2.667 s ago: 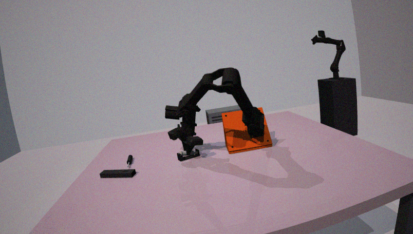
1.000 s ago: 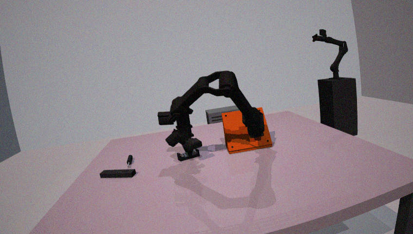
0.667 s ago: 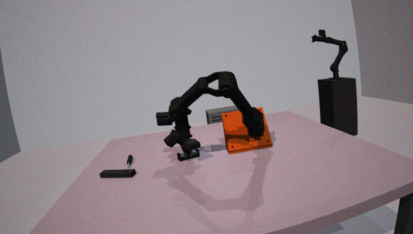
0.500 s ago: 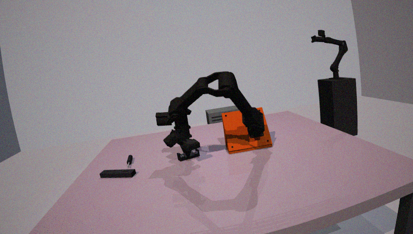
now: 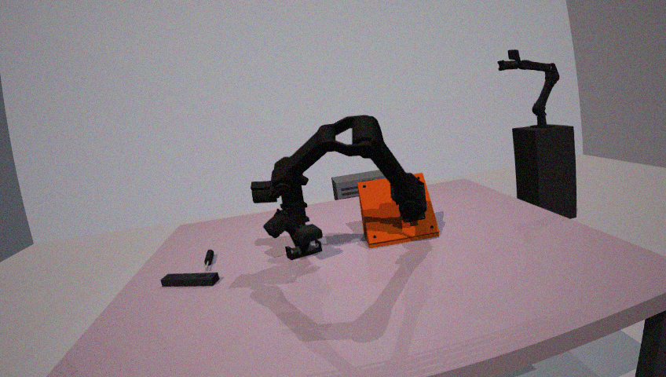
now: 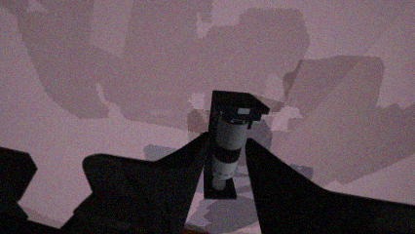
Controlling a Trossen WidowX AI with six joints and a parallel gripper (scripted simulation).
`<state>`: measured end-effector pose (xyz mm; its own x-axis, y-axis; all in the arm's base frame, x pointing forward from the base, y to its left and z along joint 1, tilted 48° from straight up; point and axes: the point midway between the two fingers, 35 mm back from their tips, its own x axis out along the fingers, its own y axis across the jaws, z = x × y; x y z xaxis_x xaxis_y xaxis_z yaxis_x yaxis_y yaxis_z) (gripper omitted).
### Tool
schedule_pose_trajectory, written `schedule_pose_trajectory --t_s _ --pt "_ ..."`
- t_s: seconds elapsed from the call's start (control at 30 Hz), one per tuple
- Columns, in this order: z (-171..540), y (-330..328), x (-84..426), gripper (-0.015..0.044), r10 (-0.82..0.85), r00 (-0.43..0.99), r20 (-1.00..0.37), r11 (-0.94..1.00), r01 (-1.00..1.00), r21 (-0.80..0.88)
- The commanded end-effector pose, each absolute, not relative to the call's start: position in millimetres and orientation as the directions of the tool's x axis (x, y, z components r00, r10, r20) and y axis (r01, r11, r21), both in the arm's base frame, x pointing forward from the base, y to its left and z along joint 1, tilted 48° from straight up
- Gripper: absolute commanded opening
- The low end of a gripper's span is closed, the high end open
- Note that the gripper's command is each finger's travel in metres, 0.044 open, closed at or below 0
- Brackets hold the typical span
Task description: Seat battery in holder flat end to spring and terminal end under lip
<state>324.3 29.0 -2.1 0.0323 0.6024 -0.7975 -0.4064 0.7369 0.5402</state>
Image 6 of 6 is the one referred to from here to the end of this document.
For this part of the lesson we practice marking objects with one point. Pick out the white cylindrical battery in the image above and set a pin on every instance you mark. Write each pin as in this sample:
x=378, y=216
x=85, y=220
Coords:
x=230, y=135

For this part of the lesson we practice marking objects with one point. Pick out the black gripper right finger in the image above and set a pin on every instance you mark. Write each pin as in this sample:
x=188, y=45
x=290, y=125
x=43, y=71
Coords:
x=288, y=203

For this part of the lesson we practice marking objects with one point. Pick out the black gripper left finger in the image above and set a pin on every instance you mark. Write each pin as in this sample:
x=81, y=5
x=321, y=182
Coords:
x=171, y=181

